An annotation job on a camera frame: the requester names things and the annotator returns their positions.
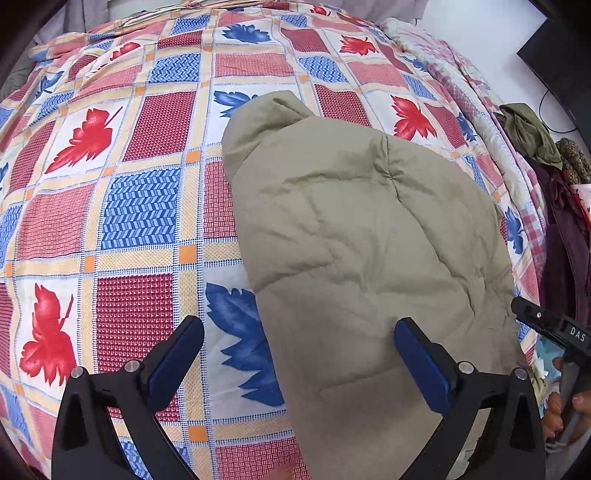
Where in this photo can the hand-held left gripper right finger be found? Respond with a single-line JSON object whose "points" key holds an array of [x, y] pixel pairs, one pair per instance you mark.
{"points": [[422, 364]]}

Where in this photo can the grey cloth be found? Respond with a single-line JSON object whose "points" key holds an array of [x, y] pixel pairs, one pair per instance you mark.
{"points": [[69, 18]]}

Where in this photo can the pink floral quilt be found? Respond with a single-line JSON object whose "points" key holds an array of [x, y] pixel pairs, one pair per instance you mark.
{"points": [[461, 69]]}

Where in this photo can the dark maroon cloth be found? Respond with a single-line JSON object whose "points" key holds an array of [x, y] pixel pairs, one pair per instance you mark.
{"points": [[563, 230]]}

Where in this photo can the black monitor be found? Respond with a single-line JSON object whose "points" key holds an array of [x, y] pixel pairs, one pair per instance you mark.
{"points": [[563, 69]]}

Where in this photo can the brown patterned cloth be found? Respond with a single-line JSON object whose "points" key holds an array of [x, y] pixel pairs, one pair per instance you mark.
{"points": [[575, 159]]}

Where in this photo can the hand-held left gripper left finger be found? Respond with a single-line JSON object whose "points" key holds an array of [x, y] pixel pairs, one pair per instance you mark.
{"points": [[173, 364]]}

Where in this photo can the olive green garment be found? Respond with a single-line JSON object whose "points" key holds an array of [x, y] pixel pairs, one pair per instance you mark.
{"points": [[531, 134]]}

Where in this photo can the beige puffer jacket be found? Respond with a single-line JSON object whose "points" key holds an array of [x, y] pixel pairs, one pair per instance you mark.
{"points": [[369, 230]]}

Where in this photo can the person's right hand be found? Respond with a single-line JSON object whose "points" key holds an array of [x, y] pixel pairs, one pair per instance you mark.
{"points": [[554, 406]]}

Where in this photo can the leaf-patterned checked bedspread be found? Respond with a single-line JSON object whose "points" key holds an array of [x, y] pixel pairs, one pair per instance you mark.
{"points": [[138, 207]]}

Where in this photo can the light blue plastic bag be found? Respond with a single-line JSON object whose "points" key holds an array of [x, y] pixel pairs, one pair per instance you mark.
{"points": [[545, 360]]}

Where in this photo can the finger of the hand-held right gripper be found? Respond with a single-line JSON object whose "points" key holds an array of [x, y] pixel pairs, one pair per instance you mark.
{"points": [[531, 313]]}

